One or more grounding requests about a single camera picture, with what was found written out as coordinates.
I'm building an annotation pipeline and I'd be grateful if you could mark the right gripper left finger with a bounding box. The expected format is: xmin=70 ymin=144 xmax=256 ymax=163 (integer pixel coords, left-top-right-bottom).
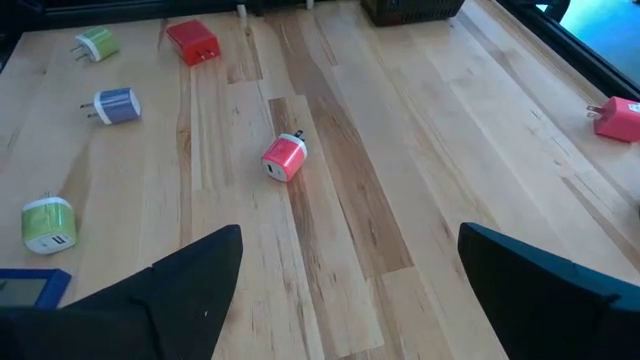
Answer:
xmin=0 ymin=224 xmax=245 ymax=360

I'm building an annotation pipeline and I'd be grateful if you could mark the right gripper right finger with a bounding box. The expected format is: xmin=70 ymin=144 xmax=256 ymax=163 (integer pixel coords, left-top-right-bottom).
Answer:
xmin=458 ymin=222 xmax=640 ymax=360

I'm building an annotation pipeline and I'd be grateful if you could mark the blue grey wall charger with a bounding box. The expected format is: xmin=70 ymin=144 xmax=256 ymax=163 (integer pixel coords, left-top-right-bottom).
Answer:
xmin=79 ymin=87 xmax=143 ymax=126

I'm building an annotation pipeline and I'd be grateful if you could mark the pink white wall charger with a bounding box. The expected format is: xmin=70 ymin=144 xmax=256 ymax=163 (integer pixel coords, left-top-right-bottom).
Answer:
xmin=260 ymin=129 xmax=309 ymax=183

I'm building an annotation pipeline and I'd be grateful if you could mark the purple blue card case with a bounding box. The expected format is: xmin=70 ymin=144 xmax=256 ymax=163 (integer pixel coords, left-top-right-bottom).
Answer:
xmin=0 ymin=268 xmax=73 ymax=310

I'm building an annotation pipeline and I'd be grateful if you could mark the black slotted basket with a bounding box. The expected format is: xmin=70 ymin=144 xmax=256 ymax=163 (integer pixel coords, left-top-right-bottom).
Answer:
xmin=360 ymin=0 xmax=466 ymax=28

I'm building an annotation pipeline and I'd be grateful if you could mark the green white wall charger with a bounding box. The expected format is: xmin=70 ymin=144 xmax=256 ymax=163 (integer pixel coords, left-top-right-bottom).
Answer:
xmin=21 ymin=192 xmax=79 ymax=256
xmin=69 ymin=25 xmax=122 ymax=63

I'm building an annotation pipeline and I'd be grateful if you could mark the pink red wall charger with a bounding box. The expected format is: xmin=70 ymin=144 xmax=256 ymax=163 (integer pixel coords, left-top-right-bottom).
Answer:
xmin=586 ymin=95 xmax=640 ymax=144

